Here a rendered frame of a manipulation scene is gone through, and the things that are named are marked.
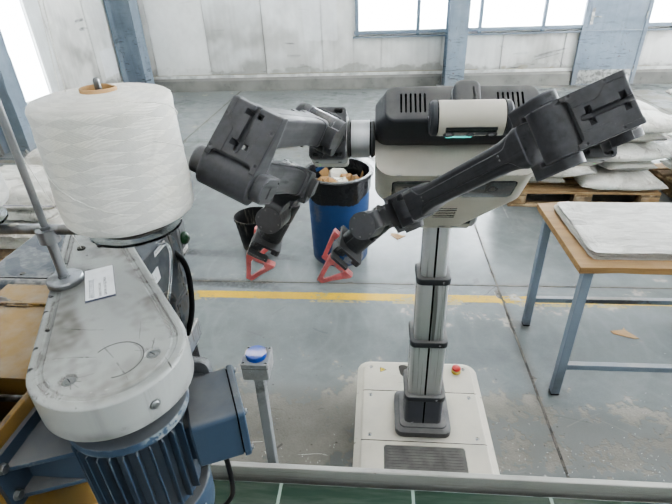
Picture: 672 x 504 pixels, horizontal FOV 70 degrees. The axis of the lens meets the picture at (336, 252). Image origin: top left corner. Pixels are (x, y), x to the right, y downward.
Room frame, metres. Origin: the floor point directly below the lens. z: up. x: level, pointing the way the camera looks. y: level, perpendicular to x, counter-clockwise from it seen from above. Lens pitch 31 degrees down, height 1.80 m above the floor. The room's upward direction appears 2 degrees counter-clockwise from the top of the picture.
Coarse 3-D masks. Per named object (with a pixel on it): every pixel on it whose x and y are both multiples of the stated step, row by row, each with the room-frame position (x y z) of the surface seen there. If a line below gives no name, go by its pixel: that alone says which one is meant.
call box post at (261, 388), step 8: (256, 384) 1.04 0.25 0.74; (264, 384) 1.04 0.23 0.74; (256, 392) 1.04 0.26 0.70; (264, 392) 1.03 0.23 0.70; (264, 400) 1.03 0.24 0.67; (264, 408) 1.03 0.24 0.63; (264, 416) 1.03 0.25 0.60; (264, 424) 1.03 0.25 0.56; (272, 424) 1.06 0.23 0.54; (264, 432) 1.04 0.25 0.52; (272, 432) 1.04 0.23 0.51; (264, 440) 1.04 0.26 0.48; (272, 440) 1.03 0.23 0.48; (272, 448) 1.03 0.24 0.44; (272, 456) 1.03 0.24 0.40
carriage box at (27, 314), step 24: (0, 312) 0.64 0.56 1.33; (24, 312) 0.63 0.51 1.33; (0, 336) 0.57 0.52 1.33; (24, 336) 0.57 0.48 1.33; (0, 360) 0.52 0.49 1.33; (24, 360) 0.52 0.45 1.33; (0, 384) 0.49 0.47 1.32; (24, 384) 0.48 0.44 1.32; (0, 408) 0.49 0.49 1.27; (24, 408) 0.43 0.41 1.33; (0, 432) 0.39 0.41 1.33
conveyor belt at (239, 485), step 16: (224, 480) 0.97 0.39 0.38; (224, 496) 0.91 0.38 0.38; (240, 496) 0.91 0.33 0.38; (256, 496) 0.91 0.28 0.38; (272, 496) 0.91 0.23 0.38; (288, 496) 0.90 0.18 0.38; (304, 496) 0.90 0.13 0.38; (320, 496) 0.90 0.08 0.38; (336, 496) 0.90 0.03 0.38; (352, 496) 0.90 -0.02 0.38; (368, 496) 0.89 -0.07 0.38; (384, 496) 0.89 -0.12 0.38; (400, 496) 0.89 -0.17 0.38; (416, 496) 0.89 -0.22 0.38; (432, 496) 0.89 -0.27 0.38; (448, 496) 0.88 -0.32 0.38; (464, 496) 0.88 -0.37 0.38; (480, 496) 0.88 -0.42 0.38; (496, 496) 0.88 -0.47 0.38; (512, 496) 0.88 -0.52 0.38
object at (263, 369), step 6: (246, 348) 1.08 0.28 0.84; (270, 348) 1.08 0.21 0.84; (270, 354) 1.05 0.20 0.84; (246, 360) 1.03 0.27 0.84; (264, 360) 1.03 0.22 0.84; (270, 360) 1.05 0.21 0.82; (240, 366) 1.02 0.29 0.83; (246, 366) 1.01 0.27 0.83; (252, 366) 1.01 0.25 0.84; (258, 366) 1.01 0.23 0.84; (264, 366) 1.01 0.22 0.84; (270, 366) 1.04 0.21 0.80; (246, 372) 1.01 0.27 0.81; (252, 372) 1.01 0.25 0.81; (258, 372) 1.01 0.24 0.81; (264, 372) 1.01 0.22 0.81; (270, 372) 1.03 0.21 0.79; (246, 378) 1.01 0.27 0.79; (252, 378) 1.01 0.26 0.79; (258, 378) 1.01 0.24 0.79; (264, 378) 1.01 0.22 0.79
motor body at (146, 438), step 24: (144, 432) 0.39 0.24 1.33; (168, 432) 0.39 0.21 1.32; (96, 456) 0.36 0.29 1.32; (120, 456) 0.36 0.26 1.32; (144, 456) 0.38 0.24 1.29; (168, 456) 0.39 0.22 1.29; (96, 480) 0.37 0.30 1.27; (120, 480) 0.36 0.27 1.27; (144, 480) 0.38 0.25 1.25; (168, 480) 0.39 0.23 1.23; (192, 480) 0.41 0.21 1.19
